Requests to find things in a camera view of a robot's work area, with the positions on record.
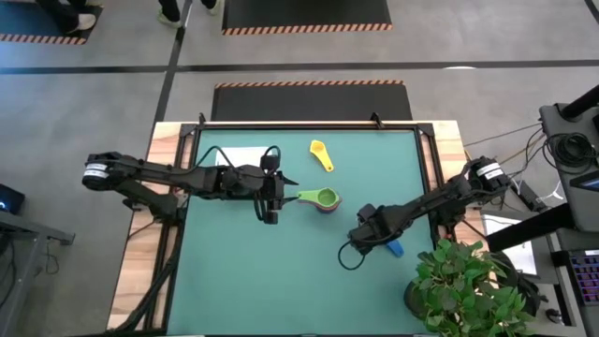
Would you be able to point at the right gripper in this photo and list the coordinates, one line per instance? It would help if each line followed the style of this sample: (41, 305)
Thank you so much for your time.
(379, 227)

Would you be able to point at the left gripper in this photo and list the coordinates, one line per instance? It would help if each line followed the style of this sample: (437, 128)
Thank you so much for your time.
(271, 189)

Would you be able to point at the blue measuring cup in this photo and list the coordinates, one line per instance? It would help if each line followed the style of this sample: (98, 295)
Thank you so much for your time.
(397, 249)

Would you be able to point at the green measuring cup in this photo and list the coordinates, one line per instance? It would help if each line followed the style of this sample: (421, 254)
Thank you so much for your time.
(327, 197)

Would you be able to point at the yellow measuring cup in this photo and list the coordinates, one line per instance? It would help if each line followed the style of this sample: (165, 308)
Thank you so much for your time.
(318, 149)

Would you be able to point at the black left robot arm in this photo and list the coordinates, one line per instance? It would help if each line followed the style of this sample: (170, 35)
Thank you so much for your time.
(154, 175)

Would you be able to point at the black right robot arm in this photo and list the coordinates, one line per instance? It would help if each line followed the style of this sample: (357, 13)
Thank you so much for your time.
(440, 199)

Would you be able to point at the white plastic basket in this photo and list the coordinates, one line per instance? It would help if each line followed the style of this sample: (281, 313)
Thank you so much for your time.
(243, 156)

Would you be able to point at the black plant pot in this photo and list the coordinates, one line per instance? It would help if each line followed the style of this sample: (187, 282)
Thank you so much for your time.
(412, 302)

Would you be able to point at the black striped-edge floor mat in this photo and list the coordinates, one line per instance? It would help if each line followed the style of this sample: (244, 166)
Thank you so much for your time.
(304, 14)
(309, 103)
(28, 23)

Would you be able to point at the green table mat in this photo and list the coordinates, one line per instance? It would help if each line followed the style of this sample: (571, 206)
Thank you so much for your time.
(262, 281)

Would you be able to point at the green leafy plant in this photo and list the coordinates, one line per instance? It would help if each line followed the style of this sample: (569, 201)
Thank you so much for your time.
(458, 290)

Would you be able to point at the white paper sheet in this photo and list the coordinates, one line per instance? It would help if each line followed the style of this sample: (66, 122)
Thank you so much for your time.
(521, 255)

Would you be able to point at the black diagonal beam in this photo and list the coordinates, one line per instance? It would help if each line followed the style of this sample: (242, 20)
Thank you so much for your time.
(529, 227)

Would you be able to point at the black power adapter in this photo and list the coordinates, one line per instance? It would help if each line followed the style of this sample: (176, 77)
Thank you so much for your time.
(529, 196)

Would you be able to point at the grey equipment stand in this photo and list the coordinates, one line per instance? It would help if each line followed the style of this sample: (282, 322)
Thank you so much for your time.
(552, 121)

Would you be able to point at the dark laptop screen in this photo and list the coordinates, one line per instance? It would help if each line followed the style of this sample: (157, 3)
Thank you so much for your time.
(589, 181)

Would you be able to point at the black keyboard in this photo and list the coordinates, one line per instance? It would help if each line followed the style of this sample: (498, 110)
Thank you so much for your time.
(590, 276)

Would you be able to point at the black stand pole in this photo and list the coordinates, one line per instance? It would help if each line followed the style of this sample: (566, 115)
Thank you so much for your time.
(580, 103)

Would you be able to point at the grey metal desk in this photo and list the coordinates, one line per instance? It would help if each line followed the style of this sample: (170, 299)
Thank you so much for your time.
(18, 262)

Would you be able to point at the dark tablet screen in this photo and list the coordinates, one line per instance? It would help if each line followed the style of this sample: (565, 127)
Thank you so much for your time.
(9, 199)

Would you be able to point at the black metal table frame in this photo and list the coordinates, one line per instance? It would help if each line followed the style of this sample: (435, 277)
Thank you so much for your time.
(304, 127)

